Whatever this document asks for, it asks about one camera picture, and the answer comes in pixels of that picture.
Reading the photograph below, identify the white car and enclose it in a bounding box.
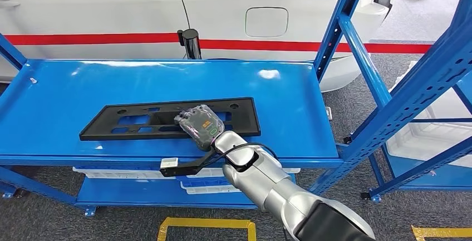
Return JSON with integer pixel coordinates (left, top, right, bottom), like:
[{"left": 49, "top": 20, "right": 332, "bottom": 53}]
[{"left": 0, "top": 0, "right": 397, "bottom": 92}]

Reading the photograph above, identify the red barrier belt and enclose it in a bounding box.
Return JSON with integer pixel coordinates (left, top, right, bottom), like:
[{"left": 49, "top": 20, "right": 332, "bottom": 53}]
[
  {"left": 3, "top": 32, "right": 180, "bottom": 46},
  {"left": 199, "top": 39, "right": 433, "bottom": 55}
]

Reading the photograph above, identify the blue metal shelf rack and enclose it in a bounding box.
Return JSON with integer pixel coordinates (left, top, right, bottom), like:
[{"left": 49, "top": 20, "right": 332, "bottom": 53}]
[
  {"left": 0, "top": 0, "right": 472, "bottom": 217},
  {"left": 360, "top": 81, "right": 472, "bottom": 203}
]

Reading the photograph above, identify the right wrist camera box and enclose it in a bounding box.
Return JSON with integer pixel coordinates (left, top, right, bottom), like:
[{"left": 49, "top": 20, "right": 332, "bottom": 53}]
[{"left": 159, "top": 146, "right": 218, "bottom": 178}]

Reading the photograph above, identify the yellow floor tape mark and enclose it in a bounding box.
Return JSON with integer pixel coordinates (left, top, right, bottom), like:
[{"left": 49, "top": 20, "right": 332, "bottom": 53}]
[
  {"left": 157, "top": 217, "right": 257, "bottom": 241},
  {"left": 411, "top": 225, "right": 472, "bottom": 241}
]

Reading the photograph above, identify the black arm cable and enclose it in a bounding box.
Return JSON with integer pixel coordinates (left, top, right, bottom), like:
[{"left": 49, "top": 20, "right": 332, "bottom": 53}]
[{"left": 215, "top": 142, "right": 279, "bottom": 164}]

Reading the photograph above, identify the large white plastic bin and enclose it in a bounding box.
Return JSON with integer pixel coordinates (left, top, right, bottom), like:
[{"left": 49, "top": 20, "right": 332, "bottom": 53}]
[{"left": 385, "top": 60, "right": 472, "bottom": 169}]

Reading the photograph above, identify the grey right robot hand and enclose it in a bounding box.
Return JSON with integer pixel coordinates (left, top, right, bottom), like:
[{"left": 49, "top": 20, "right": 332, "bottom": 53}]
[{"left": 174, "top": 104, "right": 225, "bottom": 153}]

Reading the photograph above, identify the black glossy barrier post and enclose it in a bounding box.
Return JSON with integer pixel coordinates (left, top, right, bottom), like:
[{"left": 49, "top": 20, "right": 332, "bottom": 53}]
[{"left": 176, "top": 28, "right": 203, "bottom": 60}]

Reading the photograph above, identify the black plastic frame part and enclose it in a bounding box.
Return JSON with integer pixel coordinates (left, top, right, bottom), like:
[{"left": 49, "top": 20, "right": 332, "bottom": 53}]
[{"left": 79, "top": 97, "right": 262, "bottom": 141}]

